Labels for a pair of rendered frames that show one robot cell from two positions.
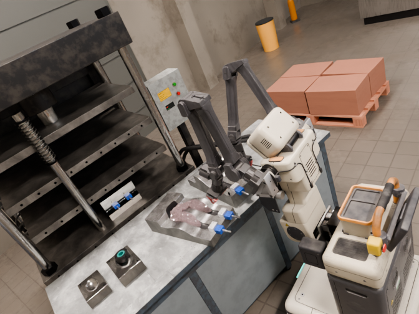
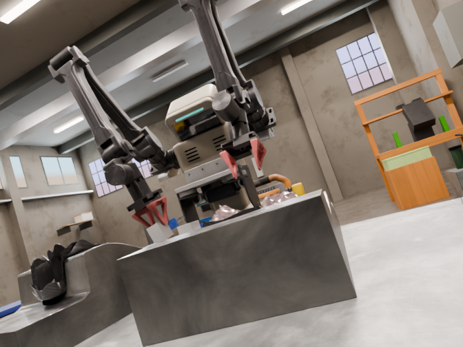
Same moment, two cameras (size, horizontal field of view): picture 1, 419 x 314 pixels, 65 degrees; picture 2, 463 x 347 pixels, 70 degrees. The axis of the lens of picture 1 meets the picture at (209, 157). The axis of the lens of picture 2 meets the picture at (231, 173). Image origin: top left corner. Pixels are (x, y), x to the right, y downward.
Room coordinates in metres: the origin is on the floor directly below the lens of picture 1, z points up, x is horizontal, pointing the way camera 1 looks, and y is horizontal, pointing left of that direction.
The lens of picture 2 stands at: (1.93, 0.79, 0.93)
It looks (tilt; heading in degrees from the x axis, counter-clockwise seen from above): 5 degrees up; 240
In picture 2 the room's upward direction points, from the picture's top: 19 degrees counter-clockwise
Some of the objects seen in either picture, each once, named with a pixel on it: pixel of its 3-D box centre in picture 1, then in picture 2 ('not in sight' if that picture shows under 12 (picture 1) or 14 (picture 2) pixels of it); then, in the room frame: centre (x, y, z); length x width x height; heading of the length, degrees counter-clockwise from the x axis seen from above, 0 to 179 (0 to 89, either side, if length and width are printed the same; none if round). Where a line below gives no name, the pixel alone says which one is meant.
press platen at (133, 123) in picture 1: (72, 151); not in sight; (2.39, 0.93, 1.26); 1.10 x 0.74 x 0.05; 117
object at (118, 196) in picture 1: (110, 190); not in sight; (2.30, 0.83, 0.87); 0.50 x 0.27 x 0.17; 27
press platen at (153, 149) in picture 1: (89, 176); not in sight; (2.39, 0.93, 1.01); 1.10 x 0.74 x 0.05; 117
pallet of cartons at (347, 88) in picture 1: (323, 91); not in sight; (3.61, -1.62, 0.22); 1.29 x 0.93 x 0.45; 41
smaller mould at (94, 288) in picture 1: (94, 288); not in sight; (1.39, 0.88, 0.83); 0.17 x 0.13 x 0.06; 27
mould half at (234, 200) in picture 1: (221, 176); (109, 274); (1.84, -0.02, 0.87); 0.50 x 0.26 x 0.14; 27
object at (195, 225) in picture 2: (240, 191); (201, 228); (1.57, -0.09, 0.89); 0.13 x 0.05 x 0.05; 27
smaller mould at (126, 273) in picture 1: (126, 265); not in sight; (1.45, 0.69, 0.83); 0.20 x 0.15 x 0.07; 27
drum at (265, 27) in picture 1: (267, 35); not in sight; (6.91, -2.18, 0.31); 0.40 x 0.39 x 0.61; 131
